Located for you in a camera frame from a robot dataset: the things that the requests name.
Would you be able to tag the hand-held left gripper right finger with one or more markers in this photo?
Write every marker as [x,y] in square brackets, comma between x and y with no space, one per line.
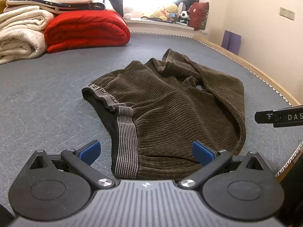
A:
[203,152]

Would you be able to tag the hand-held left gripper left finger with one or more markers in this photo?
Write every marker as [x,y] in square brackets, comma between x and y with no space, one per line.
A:
[91,150]

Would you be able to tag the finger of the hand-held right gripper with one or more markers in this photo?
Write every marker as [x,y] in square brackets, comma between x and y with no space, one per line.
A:
[264,117]

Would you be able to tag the purple folded mat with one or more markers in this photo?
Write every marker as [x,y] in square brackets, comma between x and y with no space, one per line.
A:
[231,42]

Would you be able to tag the red folded blanket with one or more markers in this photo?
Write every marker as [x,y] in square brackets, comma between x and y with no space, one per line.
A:
[87,32]

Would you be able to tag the red cushion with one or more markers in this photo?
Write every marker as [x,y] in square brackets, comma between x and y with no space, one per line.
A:
[198,16]

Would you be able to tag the panda plush toy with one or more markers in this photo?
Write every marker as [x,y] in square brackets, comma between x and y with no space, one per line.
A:
[184,16]

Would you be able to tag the cream fleece blanket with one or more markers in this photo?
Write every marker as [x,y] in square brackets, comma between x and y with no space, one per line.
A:
[21,19]
[16,46]

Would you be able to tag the yellow bear plush toy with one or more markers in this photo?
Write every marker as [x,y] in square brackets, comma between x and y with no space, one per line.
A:
[171,9]

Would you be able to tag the white plush toy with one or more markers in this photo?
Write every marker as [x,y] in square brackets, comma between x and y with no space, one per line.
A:
[129,13]

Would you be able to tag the wooden bed frame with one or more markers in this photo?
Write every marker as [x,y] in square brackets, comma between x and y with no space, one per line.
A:
[255,68]

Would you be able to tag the wall power socket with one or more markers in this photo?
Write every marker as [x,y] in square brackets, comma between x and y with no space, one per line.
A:
[287,13]

